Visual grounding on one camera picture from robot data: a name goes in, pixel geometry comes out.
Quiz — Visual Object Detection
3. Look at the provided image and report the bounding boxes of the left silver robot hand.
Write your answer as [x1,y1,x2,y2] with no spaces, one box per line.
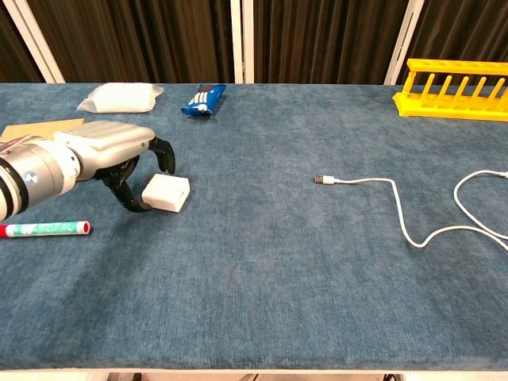
[53,120,177,214]

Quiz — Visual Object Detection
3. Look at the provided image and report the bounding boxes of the small white cube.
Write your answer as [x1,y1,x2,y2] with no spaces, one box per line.
[141,172,191,214]

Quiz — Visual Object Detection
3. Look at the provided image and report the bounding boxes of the white usb cable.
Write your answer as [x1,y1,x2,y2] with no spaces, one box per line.
[314,170,508,253]

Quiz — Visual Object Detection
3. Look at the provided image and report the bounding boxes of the white packet in clear bag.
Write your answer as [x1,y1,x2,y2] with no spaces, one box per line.
[76,82,165,114]

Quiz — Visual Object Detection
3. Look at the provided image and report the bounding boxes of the small brown cardboard box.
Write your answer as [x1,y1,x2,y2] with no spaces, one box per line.
[0,117,87,142]

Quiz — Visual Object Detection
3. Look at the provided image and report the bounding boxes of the blue cookie packet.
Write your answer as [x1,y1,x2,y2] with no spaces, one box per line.
[180,83,228,117]

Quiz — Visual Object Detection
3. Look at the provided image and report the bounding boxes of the black pleated curtain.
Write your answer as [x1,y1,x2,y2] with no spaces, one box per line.
[0,0,43,84]
[398,0,508,87]
[253,0,410,85]
[26,0,235,84]

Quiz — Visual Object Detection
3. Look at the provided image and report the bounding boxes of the red and green marker pen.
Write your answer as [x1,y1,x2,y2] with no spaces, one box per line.
[0,220,92,240]

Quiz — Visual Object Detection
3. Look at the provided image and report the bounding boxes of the blue fabric table cover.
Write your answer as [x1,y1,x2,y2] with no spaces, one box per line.
[0,82,508,373]

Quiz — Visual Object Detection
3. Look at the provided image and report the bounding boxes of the yellow test tube rack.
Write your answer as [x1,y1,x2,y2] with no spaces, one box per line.
[392,58,508,122]

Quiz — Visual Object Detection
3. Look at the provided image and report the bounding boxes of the white metal frame post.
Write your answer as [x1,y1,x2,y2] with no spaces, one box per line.
[2,0,66,84]
[383,0,425,86]
[230,0,256,84]

